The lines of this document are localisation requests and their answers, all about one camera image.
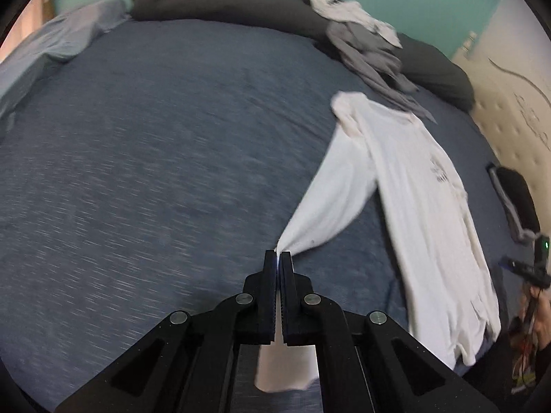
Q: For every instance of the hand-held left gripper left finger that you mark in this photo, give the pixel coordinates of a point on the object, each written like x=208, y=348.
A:
x=270, y=275

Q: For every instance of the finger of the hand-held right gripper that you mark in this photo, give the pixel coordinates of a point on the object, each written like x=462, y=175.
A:
x=518, y=269

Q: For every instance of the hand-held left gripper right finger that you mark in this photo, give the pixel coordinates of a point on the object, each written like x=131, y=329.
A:
x=287, y=279

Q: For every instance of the white long-sleeve shirt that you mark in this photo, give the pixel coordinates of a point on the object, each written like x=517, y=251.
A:
x=413, y=206

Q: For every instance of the black and grey garment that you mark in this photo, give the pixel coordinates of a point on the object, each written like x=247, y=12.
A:
x=516, y=198

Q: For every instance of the blue speckled bedspread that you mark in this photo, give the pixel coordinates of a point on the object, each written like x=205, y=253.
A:
x=150, y=159

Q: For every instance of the cream tufted headboard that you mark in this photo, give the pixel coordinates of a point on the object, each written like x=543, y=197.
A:
x=516, y=86

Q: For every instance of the grey knit garment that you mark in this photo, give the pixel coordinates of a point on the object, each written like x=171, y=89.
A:
x=370, y=60

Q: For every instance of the white printed garment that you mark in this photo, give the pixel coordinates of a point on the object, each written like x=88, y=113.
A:
x=344, y=10

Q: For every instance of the light blue bed sheet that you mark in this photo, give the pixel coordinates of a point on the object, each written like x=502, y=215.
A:
x=56, y=38

